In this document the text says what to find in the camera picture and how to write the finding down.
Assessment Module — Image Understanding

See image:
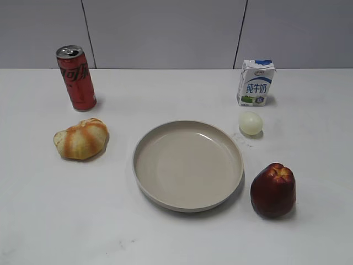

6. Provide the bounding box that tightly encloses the orange striped croissant bread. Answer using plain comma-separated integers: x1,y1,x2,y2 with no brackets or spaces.
53,118,108,160

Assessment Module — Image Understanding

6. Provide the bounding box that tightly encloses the red cola can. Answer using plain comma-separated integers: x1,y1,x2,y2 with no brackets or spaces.
56,45,97,112

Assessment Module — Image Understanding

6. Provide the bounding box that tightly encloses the pale white egg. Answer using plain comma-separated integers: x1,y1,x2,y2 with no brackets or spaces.
239,112,263,135

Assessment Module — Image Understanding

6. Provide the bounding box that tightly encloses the dark red apple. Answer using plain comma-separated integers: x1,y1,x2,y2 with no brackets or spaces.
250,163,296,219

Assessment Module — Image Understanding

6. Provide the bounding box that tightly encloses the beige round plate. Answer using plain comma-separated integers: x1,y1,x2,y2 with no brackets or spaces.
132,120,244,213

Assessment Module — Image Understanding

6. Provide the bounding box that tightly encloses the blue white milk carton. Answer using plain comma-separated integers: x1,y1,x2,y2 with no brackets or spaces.
237,60,276,107

